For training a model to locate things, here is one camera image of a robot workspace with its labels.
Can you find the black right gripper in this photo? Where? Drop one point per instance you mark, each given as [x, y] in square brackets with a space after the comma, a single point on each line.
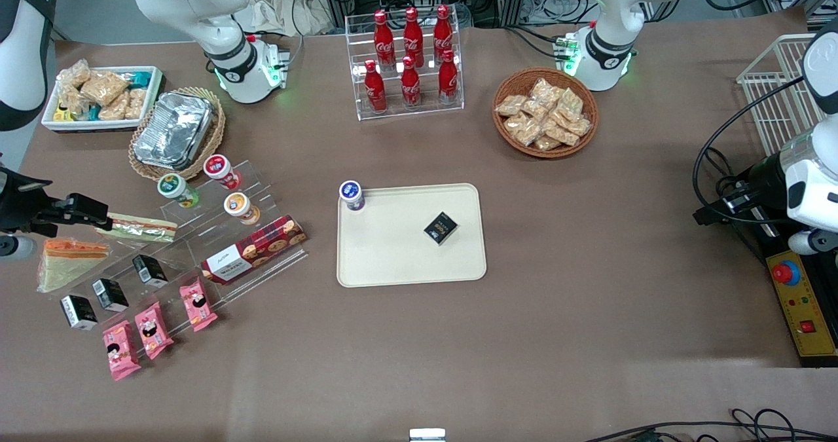
[14, 201]

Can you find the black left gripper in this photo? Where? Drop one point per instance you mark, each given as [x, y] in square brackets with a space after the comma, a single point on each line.
[763, 179]

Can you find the sandwich with orange filling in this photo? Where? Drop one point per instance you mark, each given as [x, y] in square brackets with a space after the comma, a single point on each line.
[69, 265]

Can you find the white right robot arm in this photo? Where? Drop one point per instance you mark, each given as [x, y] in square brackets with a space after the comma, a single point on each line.
[196, 10]

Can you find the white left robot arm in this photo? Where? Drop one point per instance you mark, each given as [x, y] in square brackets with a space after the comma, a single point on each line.
[615, 10]

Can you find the wrapped sandwich with green filling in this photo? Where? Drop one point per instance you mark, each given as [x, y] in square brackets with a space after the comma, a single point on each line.
[141, 228]

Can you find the cream plastic tray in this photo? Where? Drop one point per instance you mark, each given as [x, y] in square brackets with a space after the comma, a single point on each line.
[393, 245]

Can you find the black tissue pack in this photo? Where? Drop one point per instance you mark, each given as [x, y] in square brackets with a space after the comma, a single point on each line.
[440, 228]
[78, 312]
[110, 294]
[150, 271]

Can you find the white rectangular bin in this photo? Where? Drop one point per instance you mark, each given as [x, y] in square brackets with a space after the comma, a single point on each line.
[98, 126]

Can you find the green lid yogurt cup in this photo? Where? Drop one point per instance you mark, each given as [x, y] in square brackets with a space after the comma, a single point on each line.
[175, 188]

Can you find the red emergency stop button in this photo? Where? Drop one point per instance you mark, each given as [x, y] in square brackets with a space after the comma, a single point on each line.
[784, 272]

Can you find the yellow snack pack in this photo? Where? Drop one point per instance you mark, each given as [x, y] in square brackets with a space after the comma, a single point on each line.
[62, 114]

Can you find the clear wrapped snack pack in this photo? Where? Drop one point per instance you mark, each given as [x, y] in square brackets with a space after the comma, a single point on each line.
[579, 126]
[569, 105]
[105, 87]
[543, 92]
[74, 74]
[136, 103]
[510, 105]
[115, 107]
[524, 129]
[562, 132]
[72, 101]
[547, 143]

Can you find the clear acrylic stepped display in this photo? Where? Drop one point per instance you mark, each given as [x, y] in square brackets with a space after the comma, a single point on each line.
[196, 239]

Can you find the aluminium foil container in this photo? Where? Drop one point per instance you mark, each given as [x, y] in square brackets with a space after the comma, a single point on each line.
[173, 129]

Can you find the pink snack pack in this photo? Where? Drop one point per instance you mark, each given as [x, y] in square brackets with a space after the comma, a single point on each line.
[121, 350]
[154, 331]
[198, 304]

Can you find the yellow black control box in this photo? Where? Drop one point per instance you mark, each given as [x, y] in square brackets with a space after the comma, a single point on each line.
[812, 311]

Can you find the red lid yogurt cup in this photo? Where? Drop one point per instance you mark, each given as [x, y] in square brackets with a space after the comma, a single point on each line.
[220, 169]

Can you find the teal snack pack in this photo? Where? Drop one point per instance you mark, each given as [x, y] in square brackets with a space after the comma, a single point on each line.
[139, 78]

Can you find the oval wicker basket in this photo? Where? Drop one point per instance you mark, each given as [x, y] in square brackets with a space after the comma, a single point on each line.
[216, 134]

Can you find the orange lid yogurt cup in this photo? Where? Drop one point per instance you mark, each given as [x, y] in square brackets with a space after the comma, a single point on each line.
[239, 207]

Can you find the red cookie box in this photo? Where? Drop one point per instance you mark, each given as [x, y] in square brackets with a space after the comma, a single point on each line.
[252, 251]

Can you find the green lit connector block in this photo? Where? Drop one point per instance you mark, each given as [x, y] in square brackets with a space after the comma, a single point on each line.
[566, 48]

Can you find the round wicker basket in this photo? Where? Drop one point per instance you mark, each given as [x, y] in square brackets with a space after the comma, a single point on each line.
[517, 82]

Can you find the purple white yogurt cup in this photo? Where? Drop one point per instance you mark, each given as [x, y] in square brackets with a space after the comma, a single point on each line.
[351, 194]

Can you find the beige cloth bag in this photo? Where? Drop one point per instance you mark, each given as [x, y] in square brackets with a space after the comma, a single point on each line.
[281, 6]

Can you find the red cola bottle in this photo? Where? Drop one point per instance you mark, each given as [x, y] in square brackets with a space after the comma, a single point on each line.
[443, 31]
[375, 88]
[413, 33]
[410, 85]
[383, 36]
[448, 78]

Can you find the clear acrylic bottle rack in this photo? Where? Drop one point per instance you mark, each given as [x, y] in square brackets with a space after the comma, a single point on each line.
[419, 111]

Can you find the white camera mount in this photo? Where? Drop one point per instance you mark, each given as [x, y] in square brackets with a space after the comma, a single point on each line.
[427, 435]

